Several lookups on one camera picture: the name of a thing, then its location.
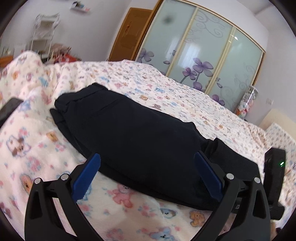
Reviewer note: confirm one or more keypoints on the clear jar of toys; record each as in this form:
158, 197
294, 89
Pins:
246, 102

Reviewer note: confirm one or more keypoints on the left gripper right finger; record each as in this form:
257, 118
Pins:
243, 210

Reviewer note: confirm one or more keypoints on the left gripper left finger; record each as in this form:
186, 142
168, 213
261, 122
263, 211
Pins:
52, 210

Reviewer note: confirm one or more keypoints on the frosted glass sliding wardrobe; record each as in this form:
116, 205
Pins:
198, 48

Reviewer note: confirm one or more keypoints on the teddy print bed blanket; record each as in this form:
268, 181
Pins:
33, 147

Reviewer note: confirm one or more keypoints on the teddy print pillow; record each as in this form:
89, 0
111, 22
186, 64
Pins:
279, 138

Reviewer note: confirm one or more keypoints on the black phone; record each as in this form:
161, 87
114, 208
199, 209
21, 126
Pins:
8, 109

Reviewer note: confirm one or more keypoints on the red clutter pile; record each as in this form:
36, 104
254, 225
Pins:
61, 54

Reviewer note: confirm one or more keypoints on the wall shelf with items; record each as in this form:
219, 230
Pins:
78, 6

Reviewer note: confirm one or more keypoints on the beige headboard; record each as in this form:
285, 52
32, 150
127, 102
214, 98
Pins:
275, 116

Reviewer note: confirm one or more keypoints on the black pants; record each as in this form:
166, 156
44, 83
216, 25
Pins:
142, 148

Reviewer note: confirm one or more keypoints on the white metal shelf rack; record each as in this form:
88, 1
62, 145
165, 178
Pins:
41, 37

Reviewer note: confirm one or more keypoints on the wooden door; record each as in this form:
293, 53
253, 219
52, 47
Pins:
129, 33

